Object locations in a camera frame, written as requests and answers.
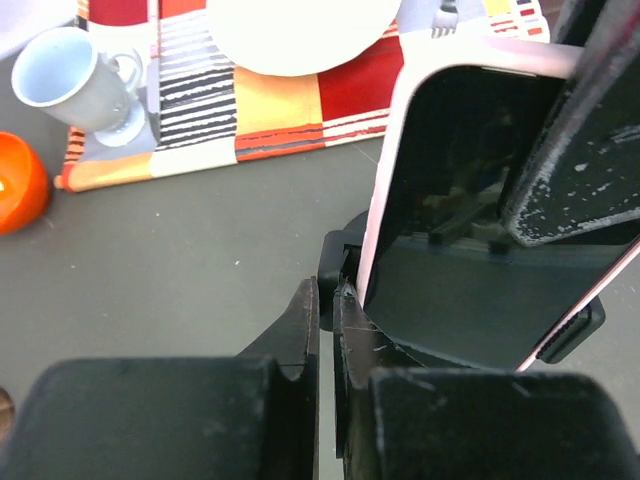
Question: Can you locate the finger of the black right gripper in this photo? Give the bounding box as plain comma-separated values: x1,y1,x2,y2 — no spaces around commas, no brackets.
502,1,639,247

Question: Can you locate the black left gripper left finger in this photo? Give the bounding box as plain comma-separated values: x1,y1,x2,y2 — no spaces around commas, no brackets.
1,278,320,479

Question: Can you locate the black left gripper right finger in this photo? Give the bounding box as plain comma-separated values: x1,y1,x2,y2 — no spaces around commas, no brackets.
333,283,639,479

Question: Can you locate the phone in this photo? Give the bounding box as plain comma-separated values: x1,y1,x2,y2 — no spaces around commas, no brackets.
357,36,639,370

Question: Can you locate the black clamp phone stand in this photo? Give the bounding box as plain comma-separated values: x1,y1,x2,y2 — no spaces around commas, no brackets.
317,210,606,364

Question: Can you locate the grey stand wooden base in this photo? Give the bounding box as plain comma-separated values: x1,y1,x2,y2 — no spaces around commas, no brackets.
0,387,15,443

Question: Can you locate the checked orange red placemat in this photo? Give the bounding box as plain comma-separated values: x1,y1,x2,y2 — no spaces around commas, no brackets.
53,0,551,194

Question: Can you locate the white deep plate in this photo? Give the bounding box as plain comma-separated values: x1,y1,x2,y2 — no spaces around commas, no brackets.
206,0,401,77

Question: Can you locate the orange plastic bowl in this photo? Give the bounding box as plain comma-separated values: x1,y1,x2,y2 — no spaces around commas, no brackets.
1,132,50,235

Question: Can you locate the light blue footed cup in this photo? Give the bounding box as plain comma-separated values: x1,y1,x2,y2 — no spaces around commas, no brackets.
11,27,147,148

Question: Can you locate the fork with pink handle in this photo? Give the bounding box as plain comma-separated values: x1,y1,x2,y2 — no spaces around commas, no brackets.
431,0,459,39

